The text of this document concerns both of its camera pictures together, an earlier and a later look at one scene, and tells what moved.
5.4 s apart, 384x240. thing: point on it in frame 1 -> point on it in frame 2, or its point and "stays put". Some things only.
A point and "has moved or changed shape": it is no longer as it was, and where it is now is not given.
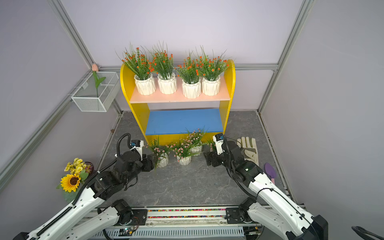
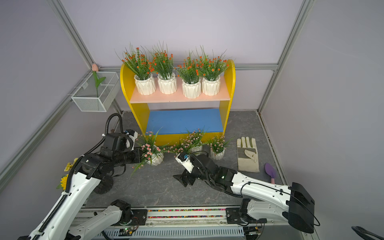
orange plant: (189, 71) stays put
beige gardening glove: (249, 148) stays put
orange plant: (136, 62) stays put
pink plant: (160, 155) has moved or changed shape
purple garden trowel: (270, 171) stays put
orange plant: (162, 64) stays put
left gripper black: (149, 163) -> (138, 155)
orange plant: (210, 68) stays put
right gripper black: (208, 158) -> (185, 175)
